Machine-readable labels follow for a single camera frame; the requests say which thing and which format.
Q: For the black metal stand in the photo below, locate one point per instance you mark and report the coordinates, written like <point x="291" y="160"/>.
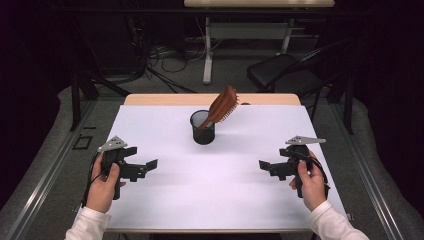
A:
<point x="75" y="106"/>
<point x="348" y="113"/>

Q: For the person's left hand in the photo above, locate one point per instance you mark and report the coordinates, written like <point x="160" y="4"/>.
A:
<point x="101" y="193"/>

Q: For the person's right hand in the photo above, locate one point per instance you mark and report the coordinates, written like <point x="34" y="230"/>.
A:
<point x="313" y="190"/>

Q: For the white table mat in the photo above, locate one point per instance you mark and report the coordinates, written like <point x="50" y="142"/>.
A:
<point x="216" y="186"/>

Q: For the brown wooden hairbrush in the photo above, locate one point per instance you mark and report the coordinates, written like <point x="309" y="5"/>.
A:
<point x="221" y="105"/>

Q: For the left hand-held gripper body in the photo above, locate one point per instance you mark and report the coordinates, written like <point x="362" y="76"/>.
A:
<point x="112" y="144"/>

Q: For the black folding chair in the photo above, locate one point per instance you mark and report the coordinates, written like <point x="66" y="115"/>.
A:
<point x="283" y="71"/>

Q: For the aluminium floor rail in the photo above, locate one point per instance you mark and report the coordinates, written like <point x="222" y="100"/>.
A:
<point x="368" y="180"/>
<point x="50" y="173"/>

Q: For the black mesh cup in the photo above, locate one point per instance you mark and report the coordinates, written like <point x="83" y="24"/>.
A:
<point x="204" y="136"/>

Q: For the white-legged desk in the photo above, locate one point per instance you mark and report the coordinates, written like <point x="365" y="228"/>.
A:
<point x="207" y="60"/>

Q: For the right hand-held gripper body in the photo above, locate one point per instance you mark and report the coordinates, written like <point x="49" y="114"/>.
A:
<point x="301" y="151"/>

